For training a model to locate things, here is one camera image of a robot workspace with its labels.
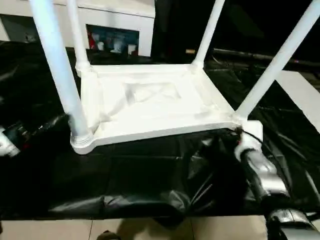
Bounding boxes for white plastic table top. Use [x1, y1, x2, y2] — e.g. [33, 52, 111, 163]
[69, 63, 248, 155]

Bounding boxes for white cabinet with glass doors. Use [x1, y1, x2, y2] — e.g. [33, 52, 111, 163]
[0, 0, 156, 57]

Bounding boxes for black metal rod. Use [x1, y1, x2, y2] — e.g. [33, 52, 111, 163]
[213, 48, 320, 66]

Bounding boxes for black work mat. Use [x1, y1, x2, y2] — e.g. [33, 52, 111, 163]
[0, 39, 320, 222]

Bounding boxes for white plastic table leg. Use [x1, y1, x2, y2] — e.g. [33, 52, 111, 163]
[192, 0, 226, 70]
[65, 0, 92, 72]
[233, 0, 320, 123]
[28, 0, 95, 148]

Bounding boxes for white flat board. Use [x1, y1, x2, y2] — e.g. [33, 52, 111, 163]
[273, 70, 320, 128]

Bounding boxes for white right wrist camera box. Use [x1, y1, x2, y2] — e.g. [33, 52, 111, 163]
[234, 119, 265, 161]

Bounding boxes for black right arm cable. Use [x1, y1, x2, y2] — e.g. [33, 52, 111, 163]
[241, 129, 265, 146]

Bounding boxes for black case with yellow label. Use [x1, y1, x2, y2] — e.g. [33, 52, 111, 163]
[152, 0, 218, 63]

